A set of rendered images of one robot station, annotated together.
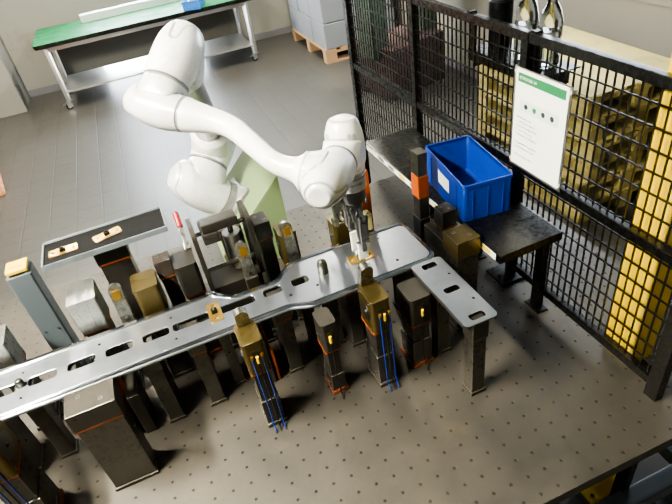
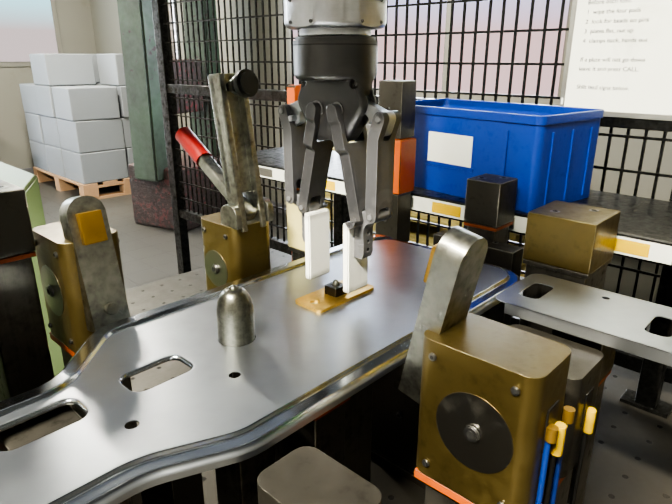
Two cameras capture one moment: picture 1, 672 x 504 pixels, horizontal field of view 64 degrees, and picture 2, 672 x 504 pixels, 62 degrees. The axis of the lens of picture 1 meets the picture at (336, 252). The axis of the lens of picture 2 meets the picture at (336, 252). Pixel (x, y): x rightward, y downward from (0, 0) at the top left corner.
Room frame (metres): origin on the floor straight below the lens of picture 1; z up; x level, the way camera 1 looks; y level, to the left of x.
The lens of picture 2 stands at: (0.85, 0.19, 1.23)
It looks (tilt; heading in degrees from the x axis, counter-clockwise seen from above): 19 degrees down; 330
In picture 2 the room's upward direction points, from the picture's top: straight up
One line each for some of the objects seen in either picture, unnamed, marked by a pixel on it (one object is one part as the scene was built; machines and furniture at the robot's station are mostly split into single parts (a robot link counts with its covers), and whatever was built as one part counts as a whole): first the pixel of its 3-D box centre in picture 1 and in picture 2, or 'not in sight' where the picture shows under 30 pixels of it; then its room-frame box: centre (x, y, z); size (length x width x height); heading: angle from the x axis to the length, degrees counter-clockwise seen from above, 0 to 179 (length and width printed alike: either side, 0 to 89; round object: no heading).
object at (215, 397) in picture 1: (203, 359); not in sight; (1.15, 0.45, 0.84); 0.12 x 0.05 x 0.29; 17
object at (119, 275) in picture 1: (132, 293); not in sight; (1.43, 0.69, 0.92); 0.10 x 0.08 x 0.45; 107
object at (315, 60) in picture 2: (353, 201); (335, 88); (1.31, -0.07, 1.20); 0.08 x 0.07 x 0.09; 17
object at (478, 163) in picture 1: (466, 176); (482, 147); (1.52, -0.46, 1.09); 0.30 x 0.17 x 0.13; 9
